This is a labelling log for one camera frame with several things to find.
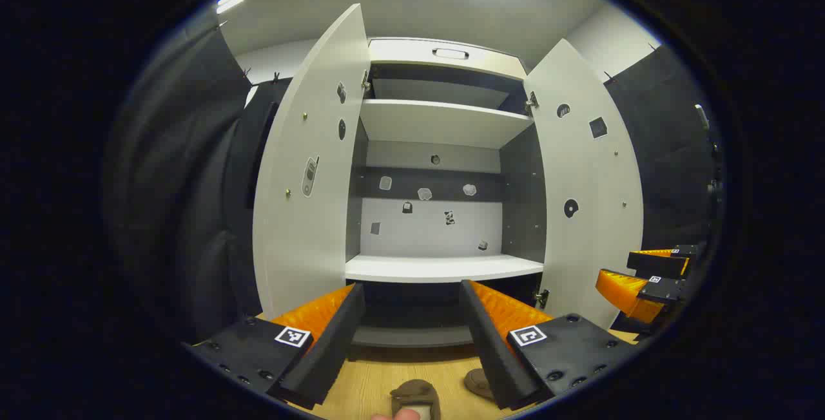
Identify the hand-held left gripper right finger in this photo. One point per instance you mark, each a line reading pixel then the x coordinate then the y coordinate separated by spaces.
pixel 493 355

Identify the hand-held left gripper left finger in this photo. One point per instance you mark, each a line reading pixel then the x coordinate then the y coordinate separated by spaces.
pixel 335 343

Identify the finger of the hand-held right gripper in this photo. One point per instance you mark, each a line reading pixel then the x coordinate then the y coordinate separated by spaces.
pixel 657 264
pixel 664 290

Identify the brown fuzzy shoe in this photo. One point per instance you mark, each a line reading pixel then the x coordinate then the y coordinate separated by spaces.
pixel 416 394
pixel 480 382

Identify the white shoe cabinet door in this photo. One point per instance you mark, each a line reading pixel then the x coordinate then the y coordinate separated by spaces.
pixel 322 227
pixel 593 246

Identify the metal door hinge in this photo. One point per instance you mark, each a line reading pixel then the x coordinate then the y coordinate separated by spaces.
pixel 532 103
pixel 365 80
pixel 541 297

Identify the black backdrop cloth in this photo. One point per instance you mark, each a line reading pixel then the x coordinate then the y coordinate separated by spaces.
pixel 187 181

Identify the ceiling light panel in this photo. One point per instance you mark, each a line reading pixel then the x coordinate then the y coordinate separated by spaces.
pixel 230 0

